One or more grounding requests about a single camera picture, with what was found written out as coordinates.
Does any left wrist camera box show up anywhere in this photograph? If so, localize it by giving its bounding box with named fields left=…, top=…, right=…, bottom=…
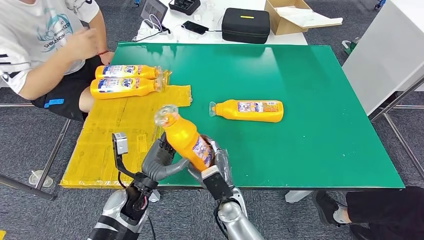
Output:
left=111, top=132, right=144, bottom=182

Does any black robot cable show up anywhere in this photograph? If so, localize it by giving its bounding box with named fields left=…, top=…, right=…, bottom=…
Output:
left=147, top=215, right=157, bottom=240

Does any purple cable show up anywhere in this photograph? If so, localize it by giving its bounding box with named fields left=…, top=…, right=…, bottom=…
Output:
left=148, top=13, right=164, bottom=32

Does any person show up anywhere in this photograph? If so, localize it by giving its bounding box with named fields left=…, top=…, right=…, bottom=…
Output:
left=0, top=0, right=115, bottom=122
left=312, top=186, right=424, bottom=240

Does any metal stool frame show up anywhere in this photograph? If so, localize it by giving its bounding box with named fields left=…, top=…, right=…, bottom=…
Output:
left=0, top=102, right=75, bottom=201

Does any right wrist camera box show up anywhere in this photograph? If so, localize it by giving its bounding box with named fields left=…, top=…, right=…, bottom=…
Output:
left=201, top=165, right=234, bottom=201

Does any green table board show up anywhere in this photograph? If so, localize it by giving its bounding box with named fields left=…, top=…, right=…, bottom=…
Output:
left=110, top=41, right=406, bottom=190

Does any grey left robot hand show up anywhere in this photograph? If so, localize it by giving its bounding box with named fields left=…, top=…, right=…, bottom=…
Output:
left=141, top=132, right=191, bottom=182

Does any dark tablet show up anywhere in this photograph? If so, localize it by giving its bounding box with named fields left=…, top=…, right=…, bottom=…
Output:
left=140, top=0, right=169, bottom=24

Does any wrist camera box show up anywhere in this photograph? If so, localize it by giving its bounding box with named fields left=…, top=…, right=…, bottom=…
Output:
left=111, top=132, right=144, bottom=182
left=201, top=165, right=234, bottom=201

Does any white sheet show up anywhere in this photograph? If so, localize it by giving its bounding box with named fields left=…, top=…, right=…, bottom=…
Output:
left=275, top=6, right=344, bottom=29

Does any white desk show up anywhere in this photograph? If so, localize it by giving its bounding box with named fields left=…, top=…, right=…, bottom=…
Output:
left=342, top=0, right=424, bottom=117

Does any metal desk frame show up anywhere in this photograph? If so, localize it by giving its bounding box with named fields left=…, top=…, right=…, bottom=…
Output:
left=369, top=75, right=424, bottom=180

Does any white table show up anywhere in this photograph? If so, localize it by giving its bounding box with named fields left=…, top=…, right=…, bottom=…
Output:
left=132, top=0, right=309, bottom=46

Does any orange detergent bottle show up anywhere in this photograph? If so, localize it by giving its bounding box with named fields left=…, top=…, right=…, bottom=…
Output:
left=95, top=64, right=163, bottom=81
left=89, top=77, right=164, bottom=101
left=153, top=104, right=216, bottom=173
left=208, top=99, right=285, bottom=124

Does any black zip case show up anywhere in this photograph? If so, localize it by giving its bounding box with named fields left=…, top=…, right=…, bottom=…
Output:
left=221, top=7, right=272, bottom=45

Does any yellow taped cardboard mat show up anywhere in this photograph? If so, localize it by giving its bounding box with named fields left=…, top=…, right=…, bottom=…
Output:
left=59, top=67, right=193, bottom=190

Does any green floor object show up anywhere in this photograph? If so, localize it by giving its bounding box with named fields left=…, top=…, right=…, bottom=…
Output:
left=342, top=37, right=361, bottom=56

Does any black smartphone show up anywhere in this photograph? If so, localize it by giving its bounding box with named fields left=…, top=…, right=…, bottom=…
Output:
left=182, top=20, right=210, bottom=36

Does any clear plastic cup lid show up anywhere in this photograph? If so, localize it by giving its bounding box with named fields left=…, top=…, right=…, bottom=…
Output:
left=28, top=170, right=54, bottom=188

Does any open cardboard box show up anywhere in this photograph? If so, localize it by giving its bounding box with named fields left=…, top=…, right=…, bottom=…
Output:
left=264, top=0, right=344, bottom=36

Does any black tray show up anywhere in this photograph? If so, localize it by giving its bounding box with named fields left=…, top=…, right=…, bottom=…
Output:
left=168, top=0, right=202, bottom=16

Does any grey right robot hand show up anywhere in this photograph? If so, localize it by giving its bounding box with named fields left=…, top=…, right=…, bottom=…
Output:
left=187, top=135, right=235, bottom=187

